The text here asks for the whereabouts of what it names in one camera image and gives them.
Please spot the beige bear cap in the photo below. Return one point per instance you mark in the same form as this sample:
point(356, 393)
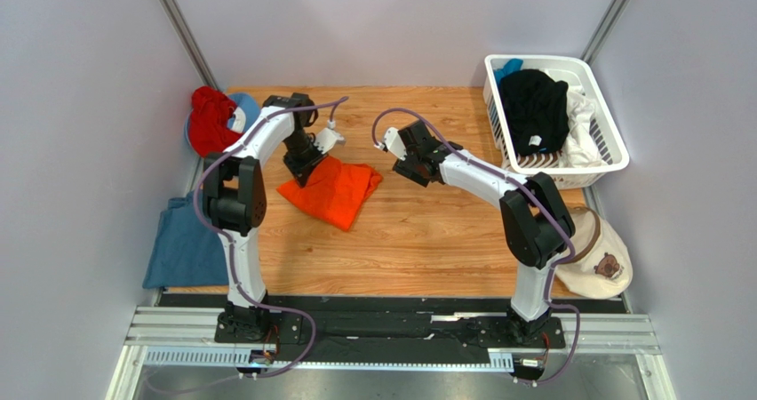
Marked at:
point(601, 268)

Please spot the orange t shirt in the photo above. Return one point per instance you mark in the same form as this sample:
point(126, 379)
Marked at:
point(334, 193)

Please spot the white t shirt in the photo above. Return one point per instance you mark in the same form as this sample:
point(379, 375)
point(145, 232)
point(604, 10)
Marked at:
point(568, 114)

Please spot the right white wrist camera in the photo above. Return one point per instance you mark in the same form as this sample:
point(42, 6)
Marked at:
point(392, 143)

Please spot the black t shirt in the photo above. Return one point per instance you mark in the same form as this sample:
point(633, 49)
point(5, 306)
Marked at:
point(535, 108)

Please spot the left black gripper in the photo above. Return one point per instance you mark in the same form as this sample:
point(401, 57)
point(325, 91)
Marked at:
point(302, 171)

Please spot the light blue cap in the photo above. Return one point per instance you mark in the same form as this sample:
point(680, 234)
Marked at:
point(246, 113)

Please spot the folded blue t shirt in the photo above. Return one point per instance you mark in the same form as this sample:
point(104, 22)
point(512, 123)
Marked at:
point(185, 252)

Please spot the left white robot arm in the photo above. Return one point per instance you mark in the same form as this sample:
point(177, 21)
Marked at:
point(233, 200)

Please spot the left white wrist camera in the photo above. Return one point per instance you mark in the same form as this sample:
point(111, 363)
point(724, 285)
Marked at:
point(328, 138)

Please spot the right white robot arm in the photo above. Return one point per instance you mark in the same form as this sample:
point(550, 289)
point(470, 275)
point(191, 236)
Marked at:
point(536, 221)

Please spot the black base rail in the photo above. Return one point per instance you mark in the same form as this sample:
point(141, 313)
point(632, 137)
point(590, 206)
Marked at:
point(368, 330)

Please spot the white laundry basket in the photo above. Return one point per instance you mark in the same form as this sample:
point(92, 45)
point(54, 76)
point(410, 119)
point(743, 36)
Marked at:
point(603, 128)

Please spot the red t shirt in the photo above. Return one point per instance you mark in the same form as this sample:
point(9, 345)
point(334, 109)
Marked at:
point(208, 129)

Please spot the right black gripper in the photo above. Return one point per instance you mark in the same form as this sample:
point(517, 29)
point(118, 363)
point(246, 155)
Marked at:
point(410, 167)

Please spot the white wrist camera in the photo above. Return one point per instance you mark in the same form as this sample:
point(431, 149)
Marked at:
point(328, 138)
point(392, 143)

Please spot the teal blue garment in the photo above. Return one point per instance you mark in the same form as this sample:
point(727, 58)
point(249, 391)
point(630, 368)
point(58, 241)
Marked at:
point(510, 67)

